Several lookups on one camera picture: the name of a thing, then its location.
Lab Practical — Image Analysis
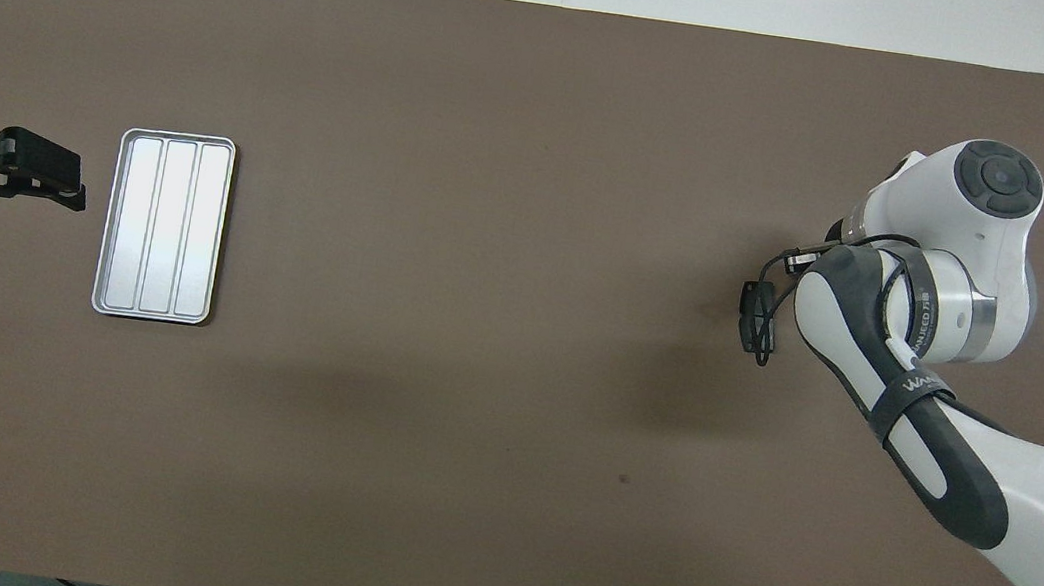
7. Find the silver metal tray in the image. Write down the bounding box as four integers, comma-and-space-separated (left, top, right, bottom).
90, 123, 238, 329

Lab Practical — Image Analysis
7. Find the rectangular dark grey brake pad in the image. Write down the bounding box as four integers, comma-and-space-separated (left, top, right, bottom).
732, 278, 784, 357

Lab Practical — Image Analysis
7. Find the brown table mat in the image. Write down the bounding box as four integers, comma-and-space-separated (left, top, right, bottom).
0, 0, 1044, 586

